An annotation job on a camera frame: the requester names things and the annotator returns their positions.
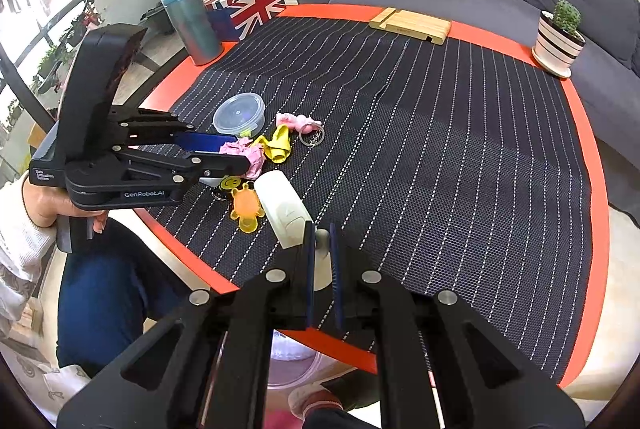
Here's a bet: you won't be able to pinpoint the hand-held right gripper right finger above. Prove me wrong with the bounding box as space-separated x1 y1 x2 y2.
330 223 586 429

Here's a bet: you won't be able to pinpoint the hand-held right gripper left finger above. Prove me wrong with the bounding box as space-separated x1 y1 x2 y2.
57 221 316 429

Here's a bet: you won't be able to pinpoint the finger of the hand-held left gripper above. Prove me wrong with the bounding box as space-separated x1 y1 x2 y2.
116 149 252 183
111 106 239 153

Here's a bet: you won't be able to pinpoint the yellow smiley keychain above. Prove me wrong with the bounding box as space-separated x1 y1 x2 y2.
216 176 243 200

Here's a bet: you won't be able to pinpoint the pink paper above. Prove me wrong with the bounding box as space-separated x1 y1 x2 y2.
220 138 265 180

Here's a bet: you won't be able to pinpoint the clear round plastic container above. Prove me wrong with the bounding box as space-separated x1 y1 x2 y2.
212 92 265 136

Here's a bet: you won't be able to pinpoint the orange turtle toy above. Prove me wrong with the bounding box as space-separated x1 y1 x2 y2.
230 182 266 232

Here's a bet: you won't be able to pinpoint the yellow deflated balloon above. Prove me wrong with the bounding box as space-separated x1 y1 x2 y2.
252 125 294 164

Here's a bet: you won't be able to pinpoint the white plastic case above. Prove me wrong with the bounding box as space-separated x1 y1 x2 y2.
254 172 332 260

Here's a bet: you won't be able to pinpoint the translucent pink trash bin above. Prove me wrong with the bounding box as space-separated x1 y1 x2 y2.
267 329 327 392

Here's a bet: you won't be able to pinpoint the person's left forearm white sleeve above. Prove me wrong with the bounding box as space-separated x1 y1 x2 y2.
0 184 60 340

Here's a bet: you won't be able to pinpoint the person's left hand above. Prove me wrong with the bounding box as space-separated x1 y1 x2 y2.
22 182 109 233

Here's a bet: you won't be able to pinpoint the green balcony plants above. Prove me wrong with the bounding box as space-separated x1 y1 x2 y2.
37 43 77 82

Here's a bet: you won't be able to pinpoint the white plastic bag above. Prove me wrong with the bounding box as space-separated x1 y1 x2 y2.
271 330 313 362

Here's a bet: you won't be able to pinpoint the dark slipper white sole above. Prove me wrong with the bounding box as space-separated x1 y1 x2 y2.
288 366 381 420

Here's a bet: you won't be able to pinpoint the teal tumbler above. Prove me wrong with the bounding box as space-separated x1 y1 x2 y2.
161 0 224 66

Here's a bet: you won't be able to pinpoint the flag print tissue box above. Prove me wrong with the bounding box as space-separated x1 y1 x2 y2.
202 0 287 42

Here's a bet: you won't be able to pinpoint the person's leg in blue jeans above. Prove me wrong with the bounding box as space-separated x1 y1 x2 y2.
56 219 236 377
302 408 382 429

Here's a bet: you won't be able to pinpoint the pink slipper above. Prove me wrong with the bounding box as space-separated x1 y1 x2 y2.
264 409 303 429

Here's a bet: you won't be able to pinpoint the black striped table mat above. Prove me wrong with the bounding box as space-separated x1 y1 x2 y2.
135 16 601 385

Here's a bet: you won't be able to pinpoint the wooden phone stand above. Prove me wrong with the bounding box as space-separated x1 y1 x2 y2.
369 8 452 45

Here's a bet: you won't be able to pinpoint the white printed cloth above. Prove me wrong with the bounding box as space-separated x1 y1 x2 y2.
42 364 93 426

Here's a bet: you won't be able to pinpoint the white saucer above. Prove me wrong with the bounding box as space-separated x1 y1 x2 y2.
531 46 572 78

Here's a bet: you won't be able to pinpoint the white striped plant pot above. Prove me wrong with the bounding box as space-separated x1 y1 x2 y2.
536 10 586 70

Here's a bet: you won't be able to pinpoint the small green cactus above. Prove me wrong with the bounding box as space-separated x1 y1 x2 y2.
552 0 582 41

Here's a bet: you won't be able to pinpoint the pink toy keychain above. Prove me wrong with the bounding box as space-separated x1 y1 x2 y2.
276 112 321 134

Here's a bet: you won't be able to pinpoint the metal key ring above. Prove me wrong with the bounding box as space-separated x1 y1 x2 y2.
299 125 326 149

